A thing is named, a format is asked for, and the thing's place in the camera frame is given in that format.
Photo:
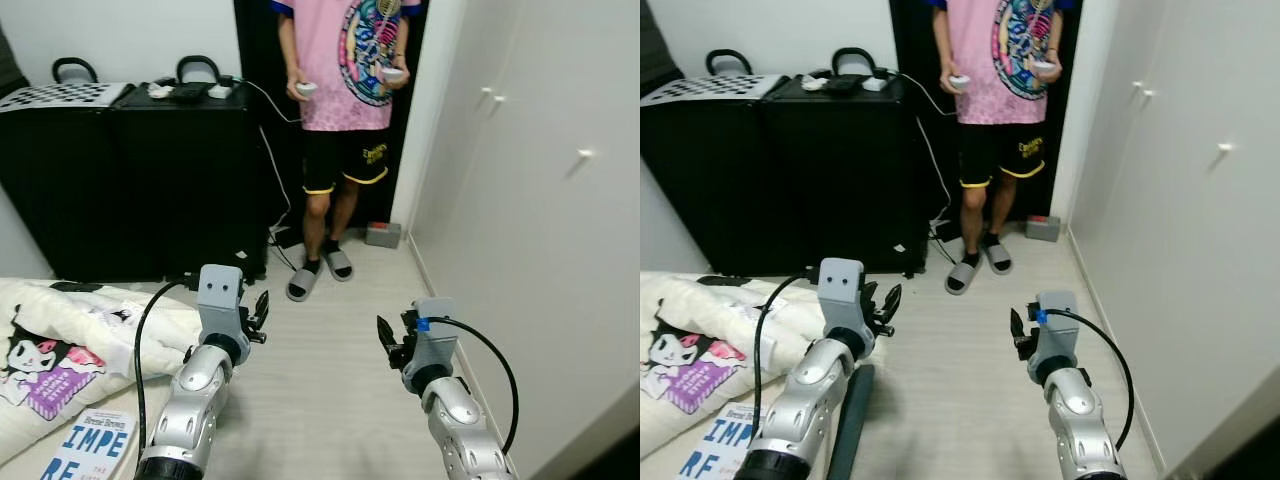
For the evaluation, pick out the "white blue lettered book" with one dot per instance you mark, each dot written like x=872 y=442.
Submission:
x=720 y=445
x=90 y=445

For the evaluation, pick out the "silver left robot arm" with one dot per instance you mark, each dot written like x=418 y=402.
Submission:
x=810 y=400
x=190 y=410

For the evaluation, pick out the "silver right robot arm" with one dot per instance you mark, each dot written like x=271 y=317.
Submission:
x=460 y=430
x=1080 y=420

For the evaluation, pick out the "black floor power strip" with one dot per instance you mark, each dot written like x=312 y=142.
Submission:
x=285 y=238
x=945 y=232

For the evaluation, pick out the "grey box with red top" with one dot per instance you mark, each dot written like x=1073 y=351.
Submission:
x=1043 y=229
x=383 y=236

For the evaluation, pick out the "black equipment case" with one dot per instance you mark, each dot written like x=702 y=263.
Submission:
x=845 y=185
x=700 y=185
x=190 y=190
x=60 y=190

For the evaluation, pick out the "white wardrobe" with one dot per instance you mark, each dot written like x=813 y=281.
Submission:
x=530 y=250
x=1190 y=250

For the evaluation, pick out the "cream cartoon print quilt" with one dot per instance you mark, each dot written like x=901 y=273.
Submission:
x=60 y=320
x=700 y=310

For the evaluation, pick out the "white power adapter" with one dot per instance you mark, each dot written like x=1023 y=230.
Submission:
x=874 y=84
x=221 y=90
x=160 y=90
x=812 y=84

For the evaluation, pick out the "flat black device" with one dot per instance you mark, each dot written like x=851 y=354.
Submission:
x=842 y=85
x=190 y=92

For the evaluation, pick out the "white handheld controller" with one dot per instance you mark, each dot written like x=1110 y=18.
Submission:
x=394 y=75
x=1045 y=69
x=306 y=90
x=960 y=83

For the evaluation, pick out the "person in pink shirt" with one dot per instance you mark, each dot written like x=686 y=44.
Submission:
x=1000 y=60
x=345 y=60

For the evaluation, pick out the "checkerboard calibration board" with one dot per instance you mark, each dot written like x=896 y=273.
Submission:
x=705 y=90
x=60 y=96

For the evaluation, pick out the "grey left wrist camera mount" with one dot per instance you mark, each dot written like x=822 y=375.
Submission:
x=842 y=295
x=220 y=300

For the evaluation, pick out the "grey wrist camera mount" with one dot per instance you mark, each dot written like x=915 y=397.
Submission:
x=220 y=300
x=435 y=340
x=1058 y=330
x=842 y=295

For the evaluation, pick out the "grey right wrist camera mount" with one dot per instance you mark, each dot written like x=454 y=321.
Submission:
x=1058 y=330
x=435 y=340

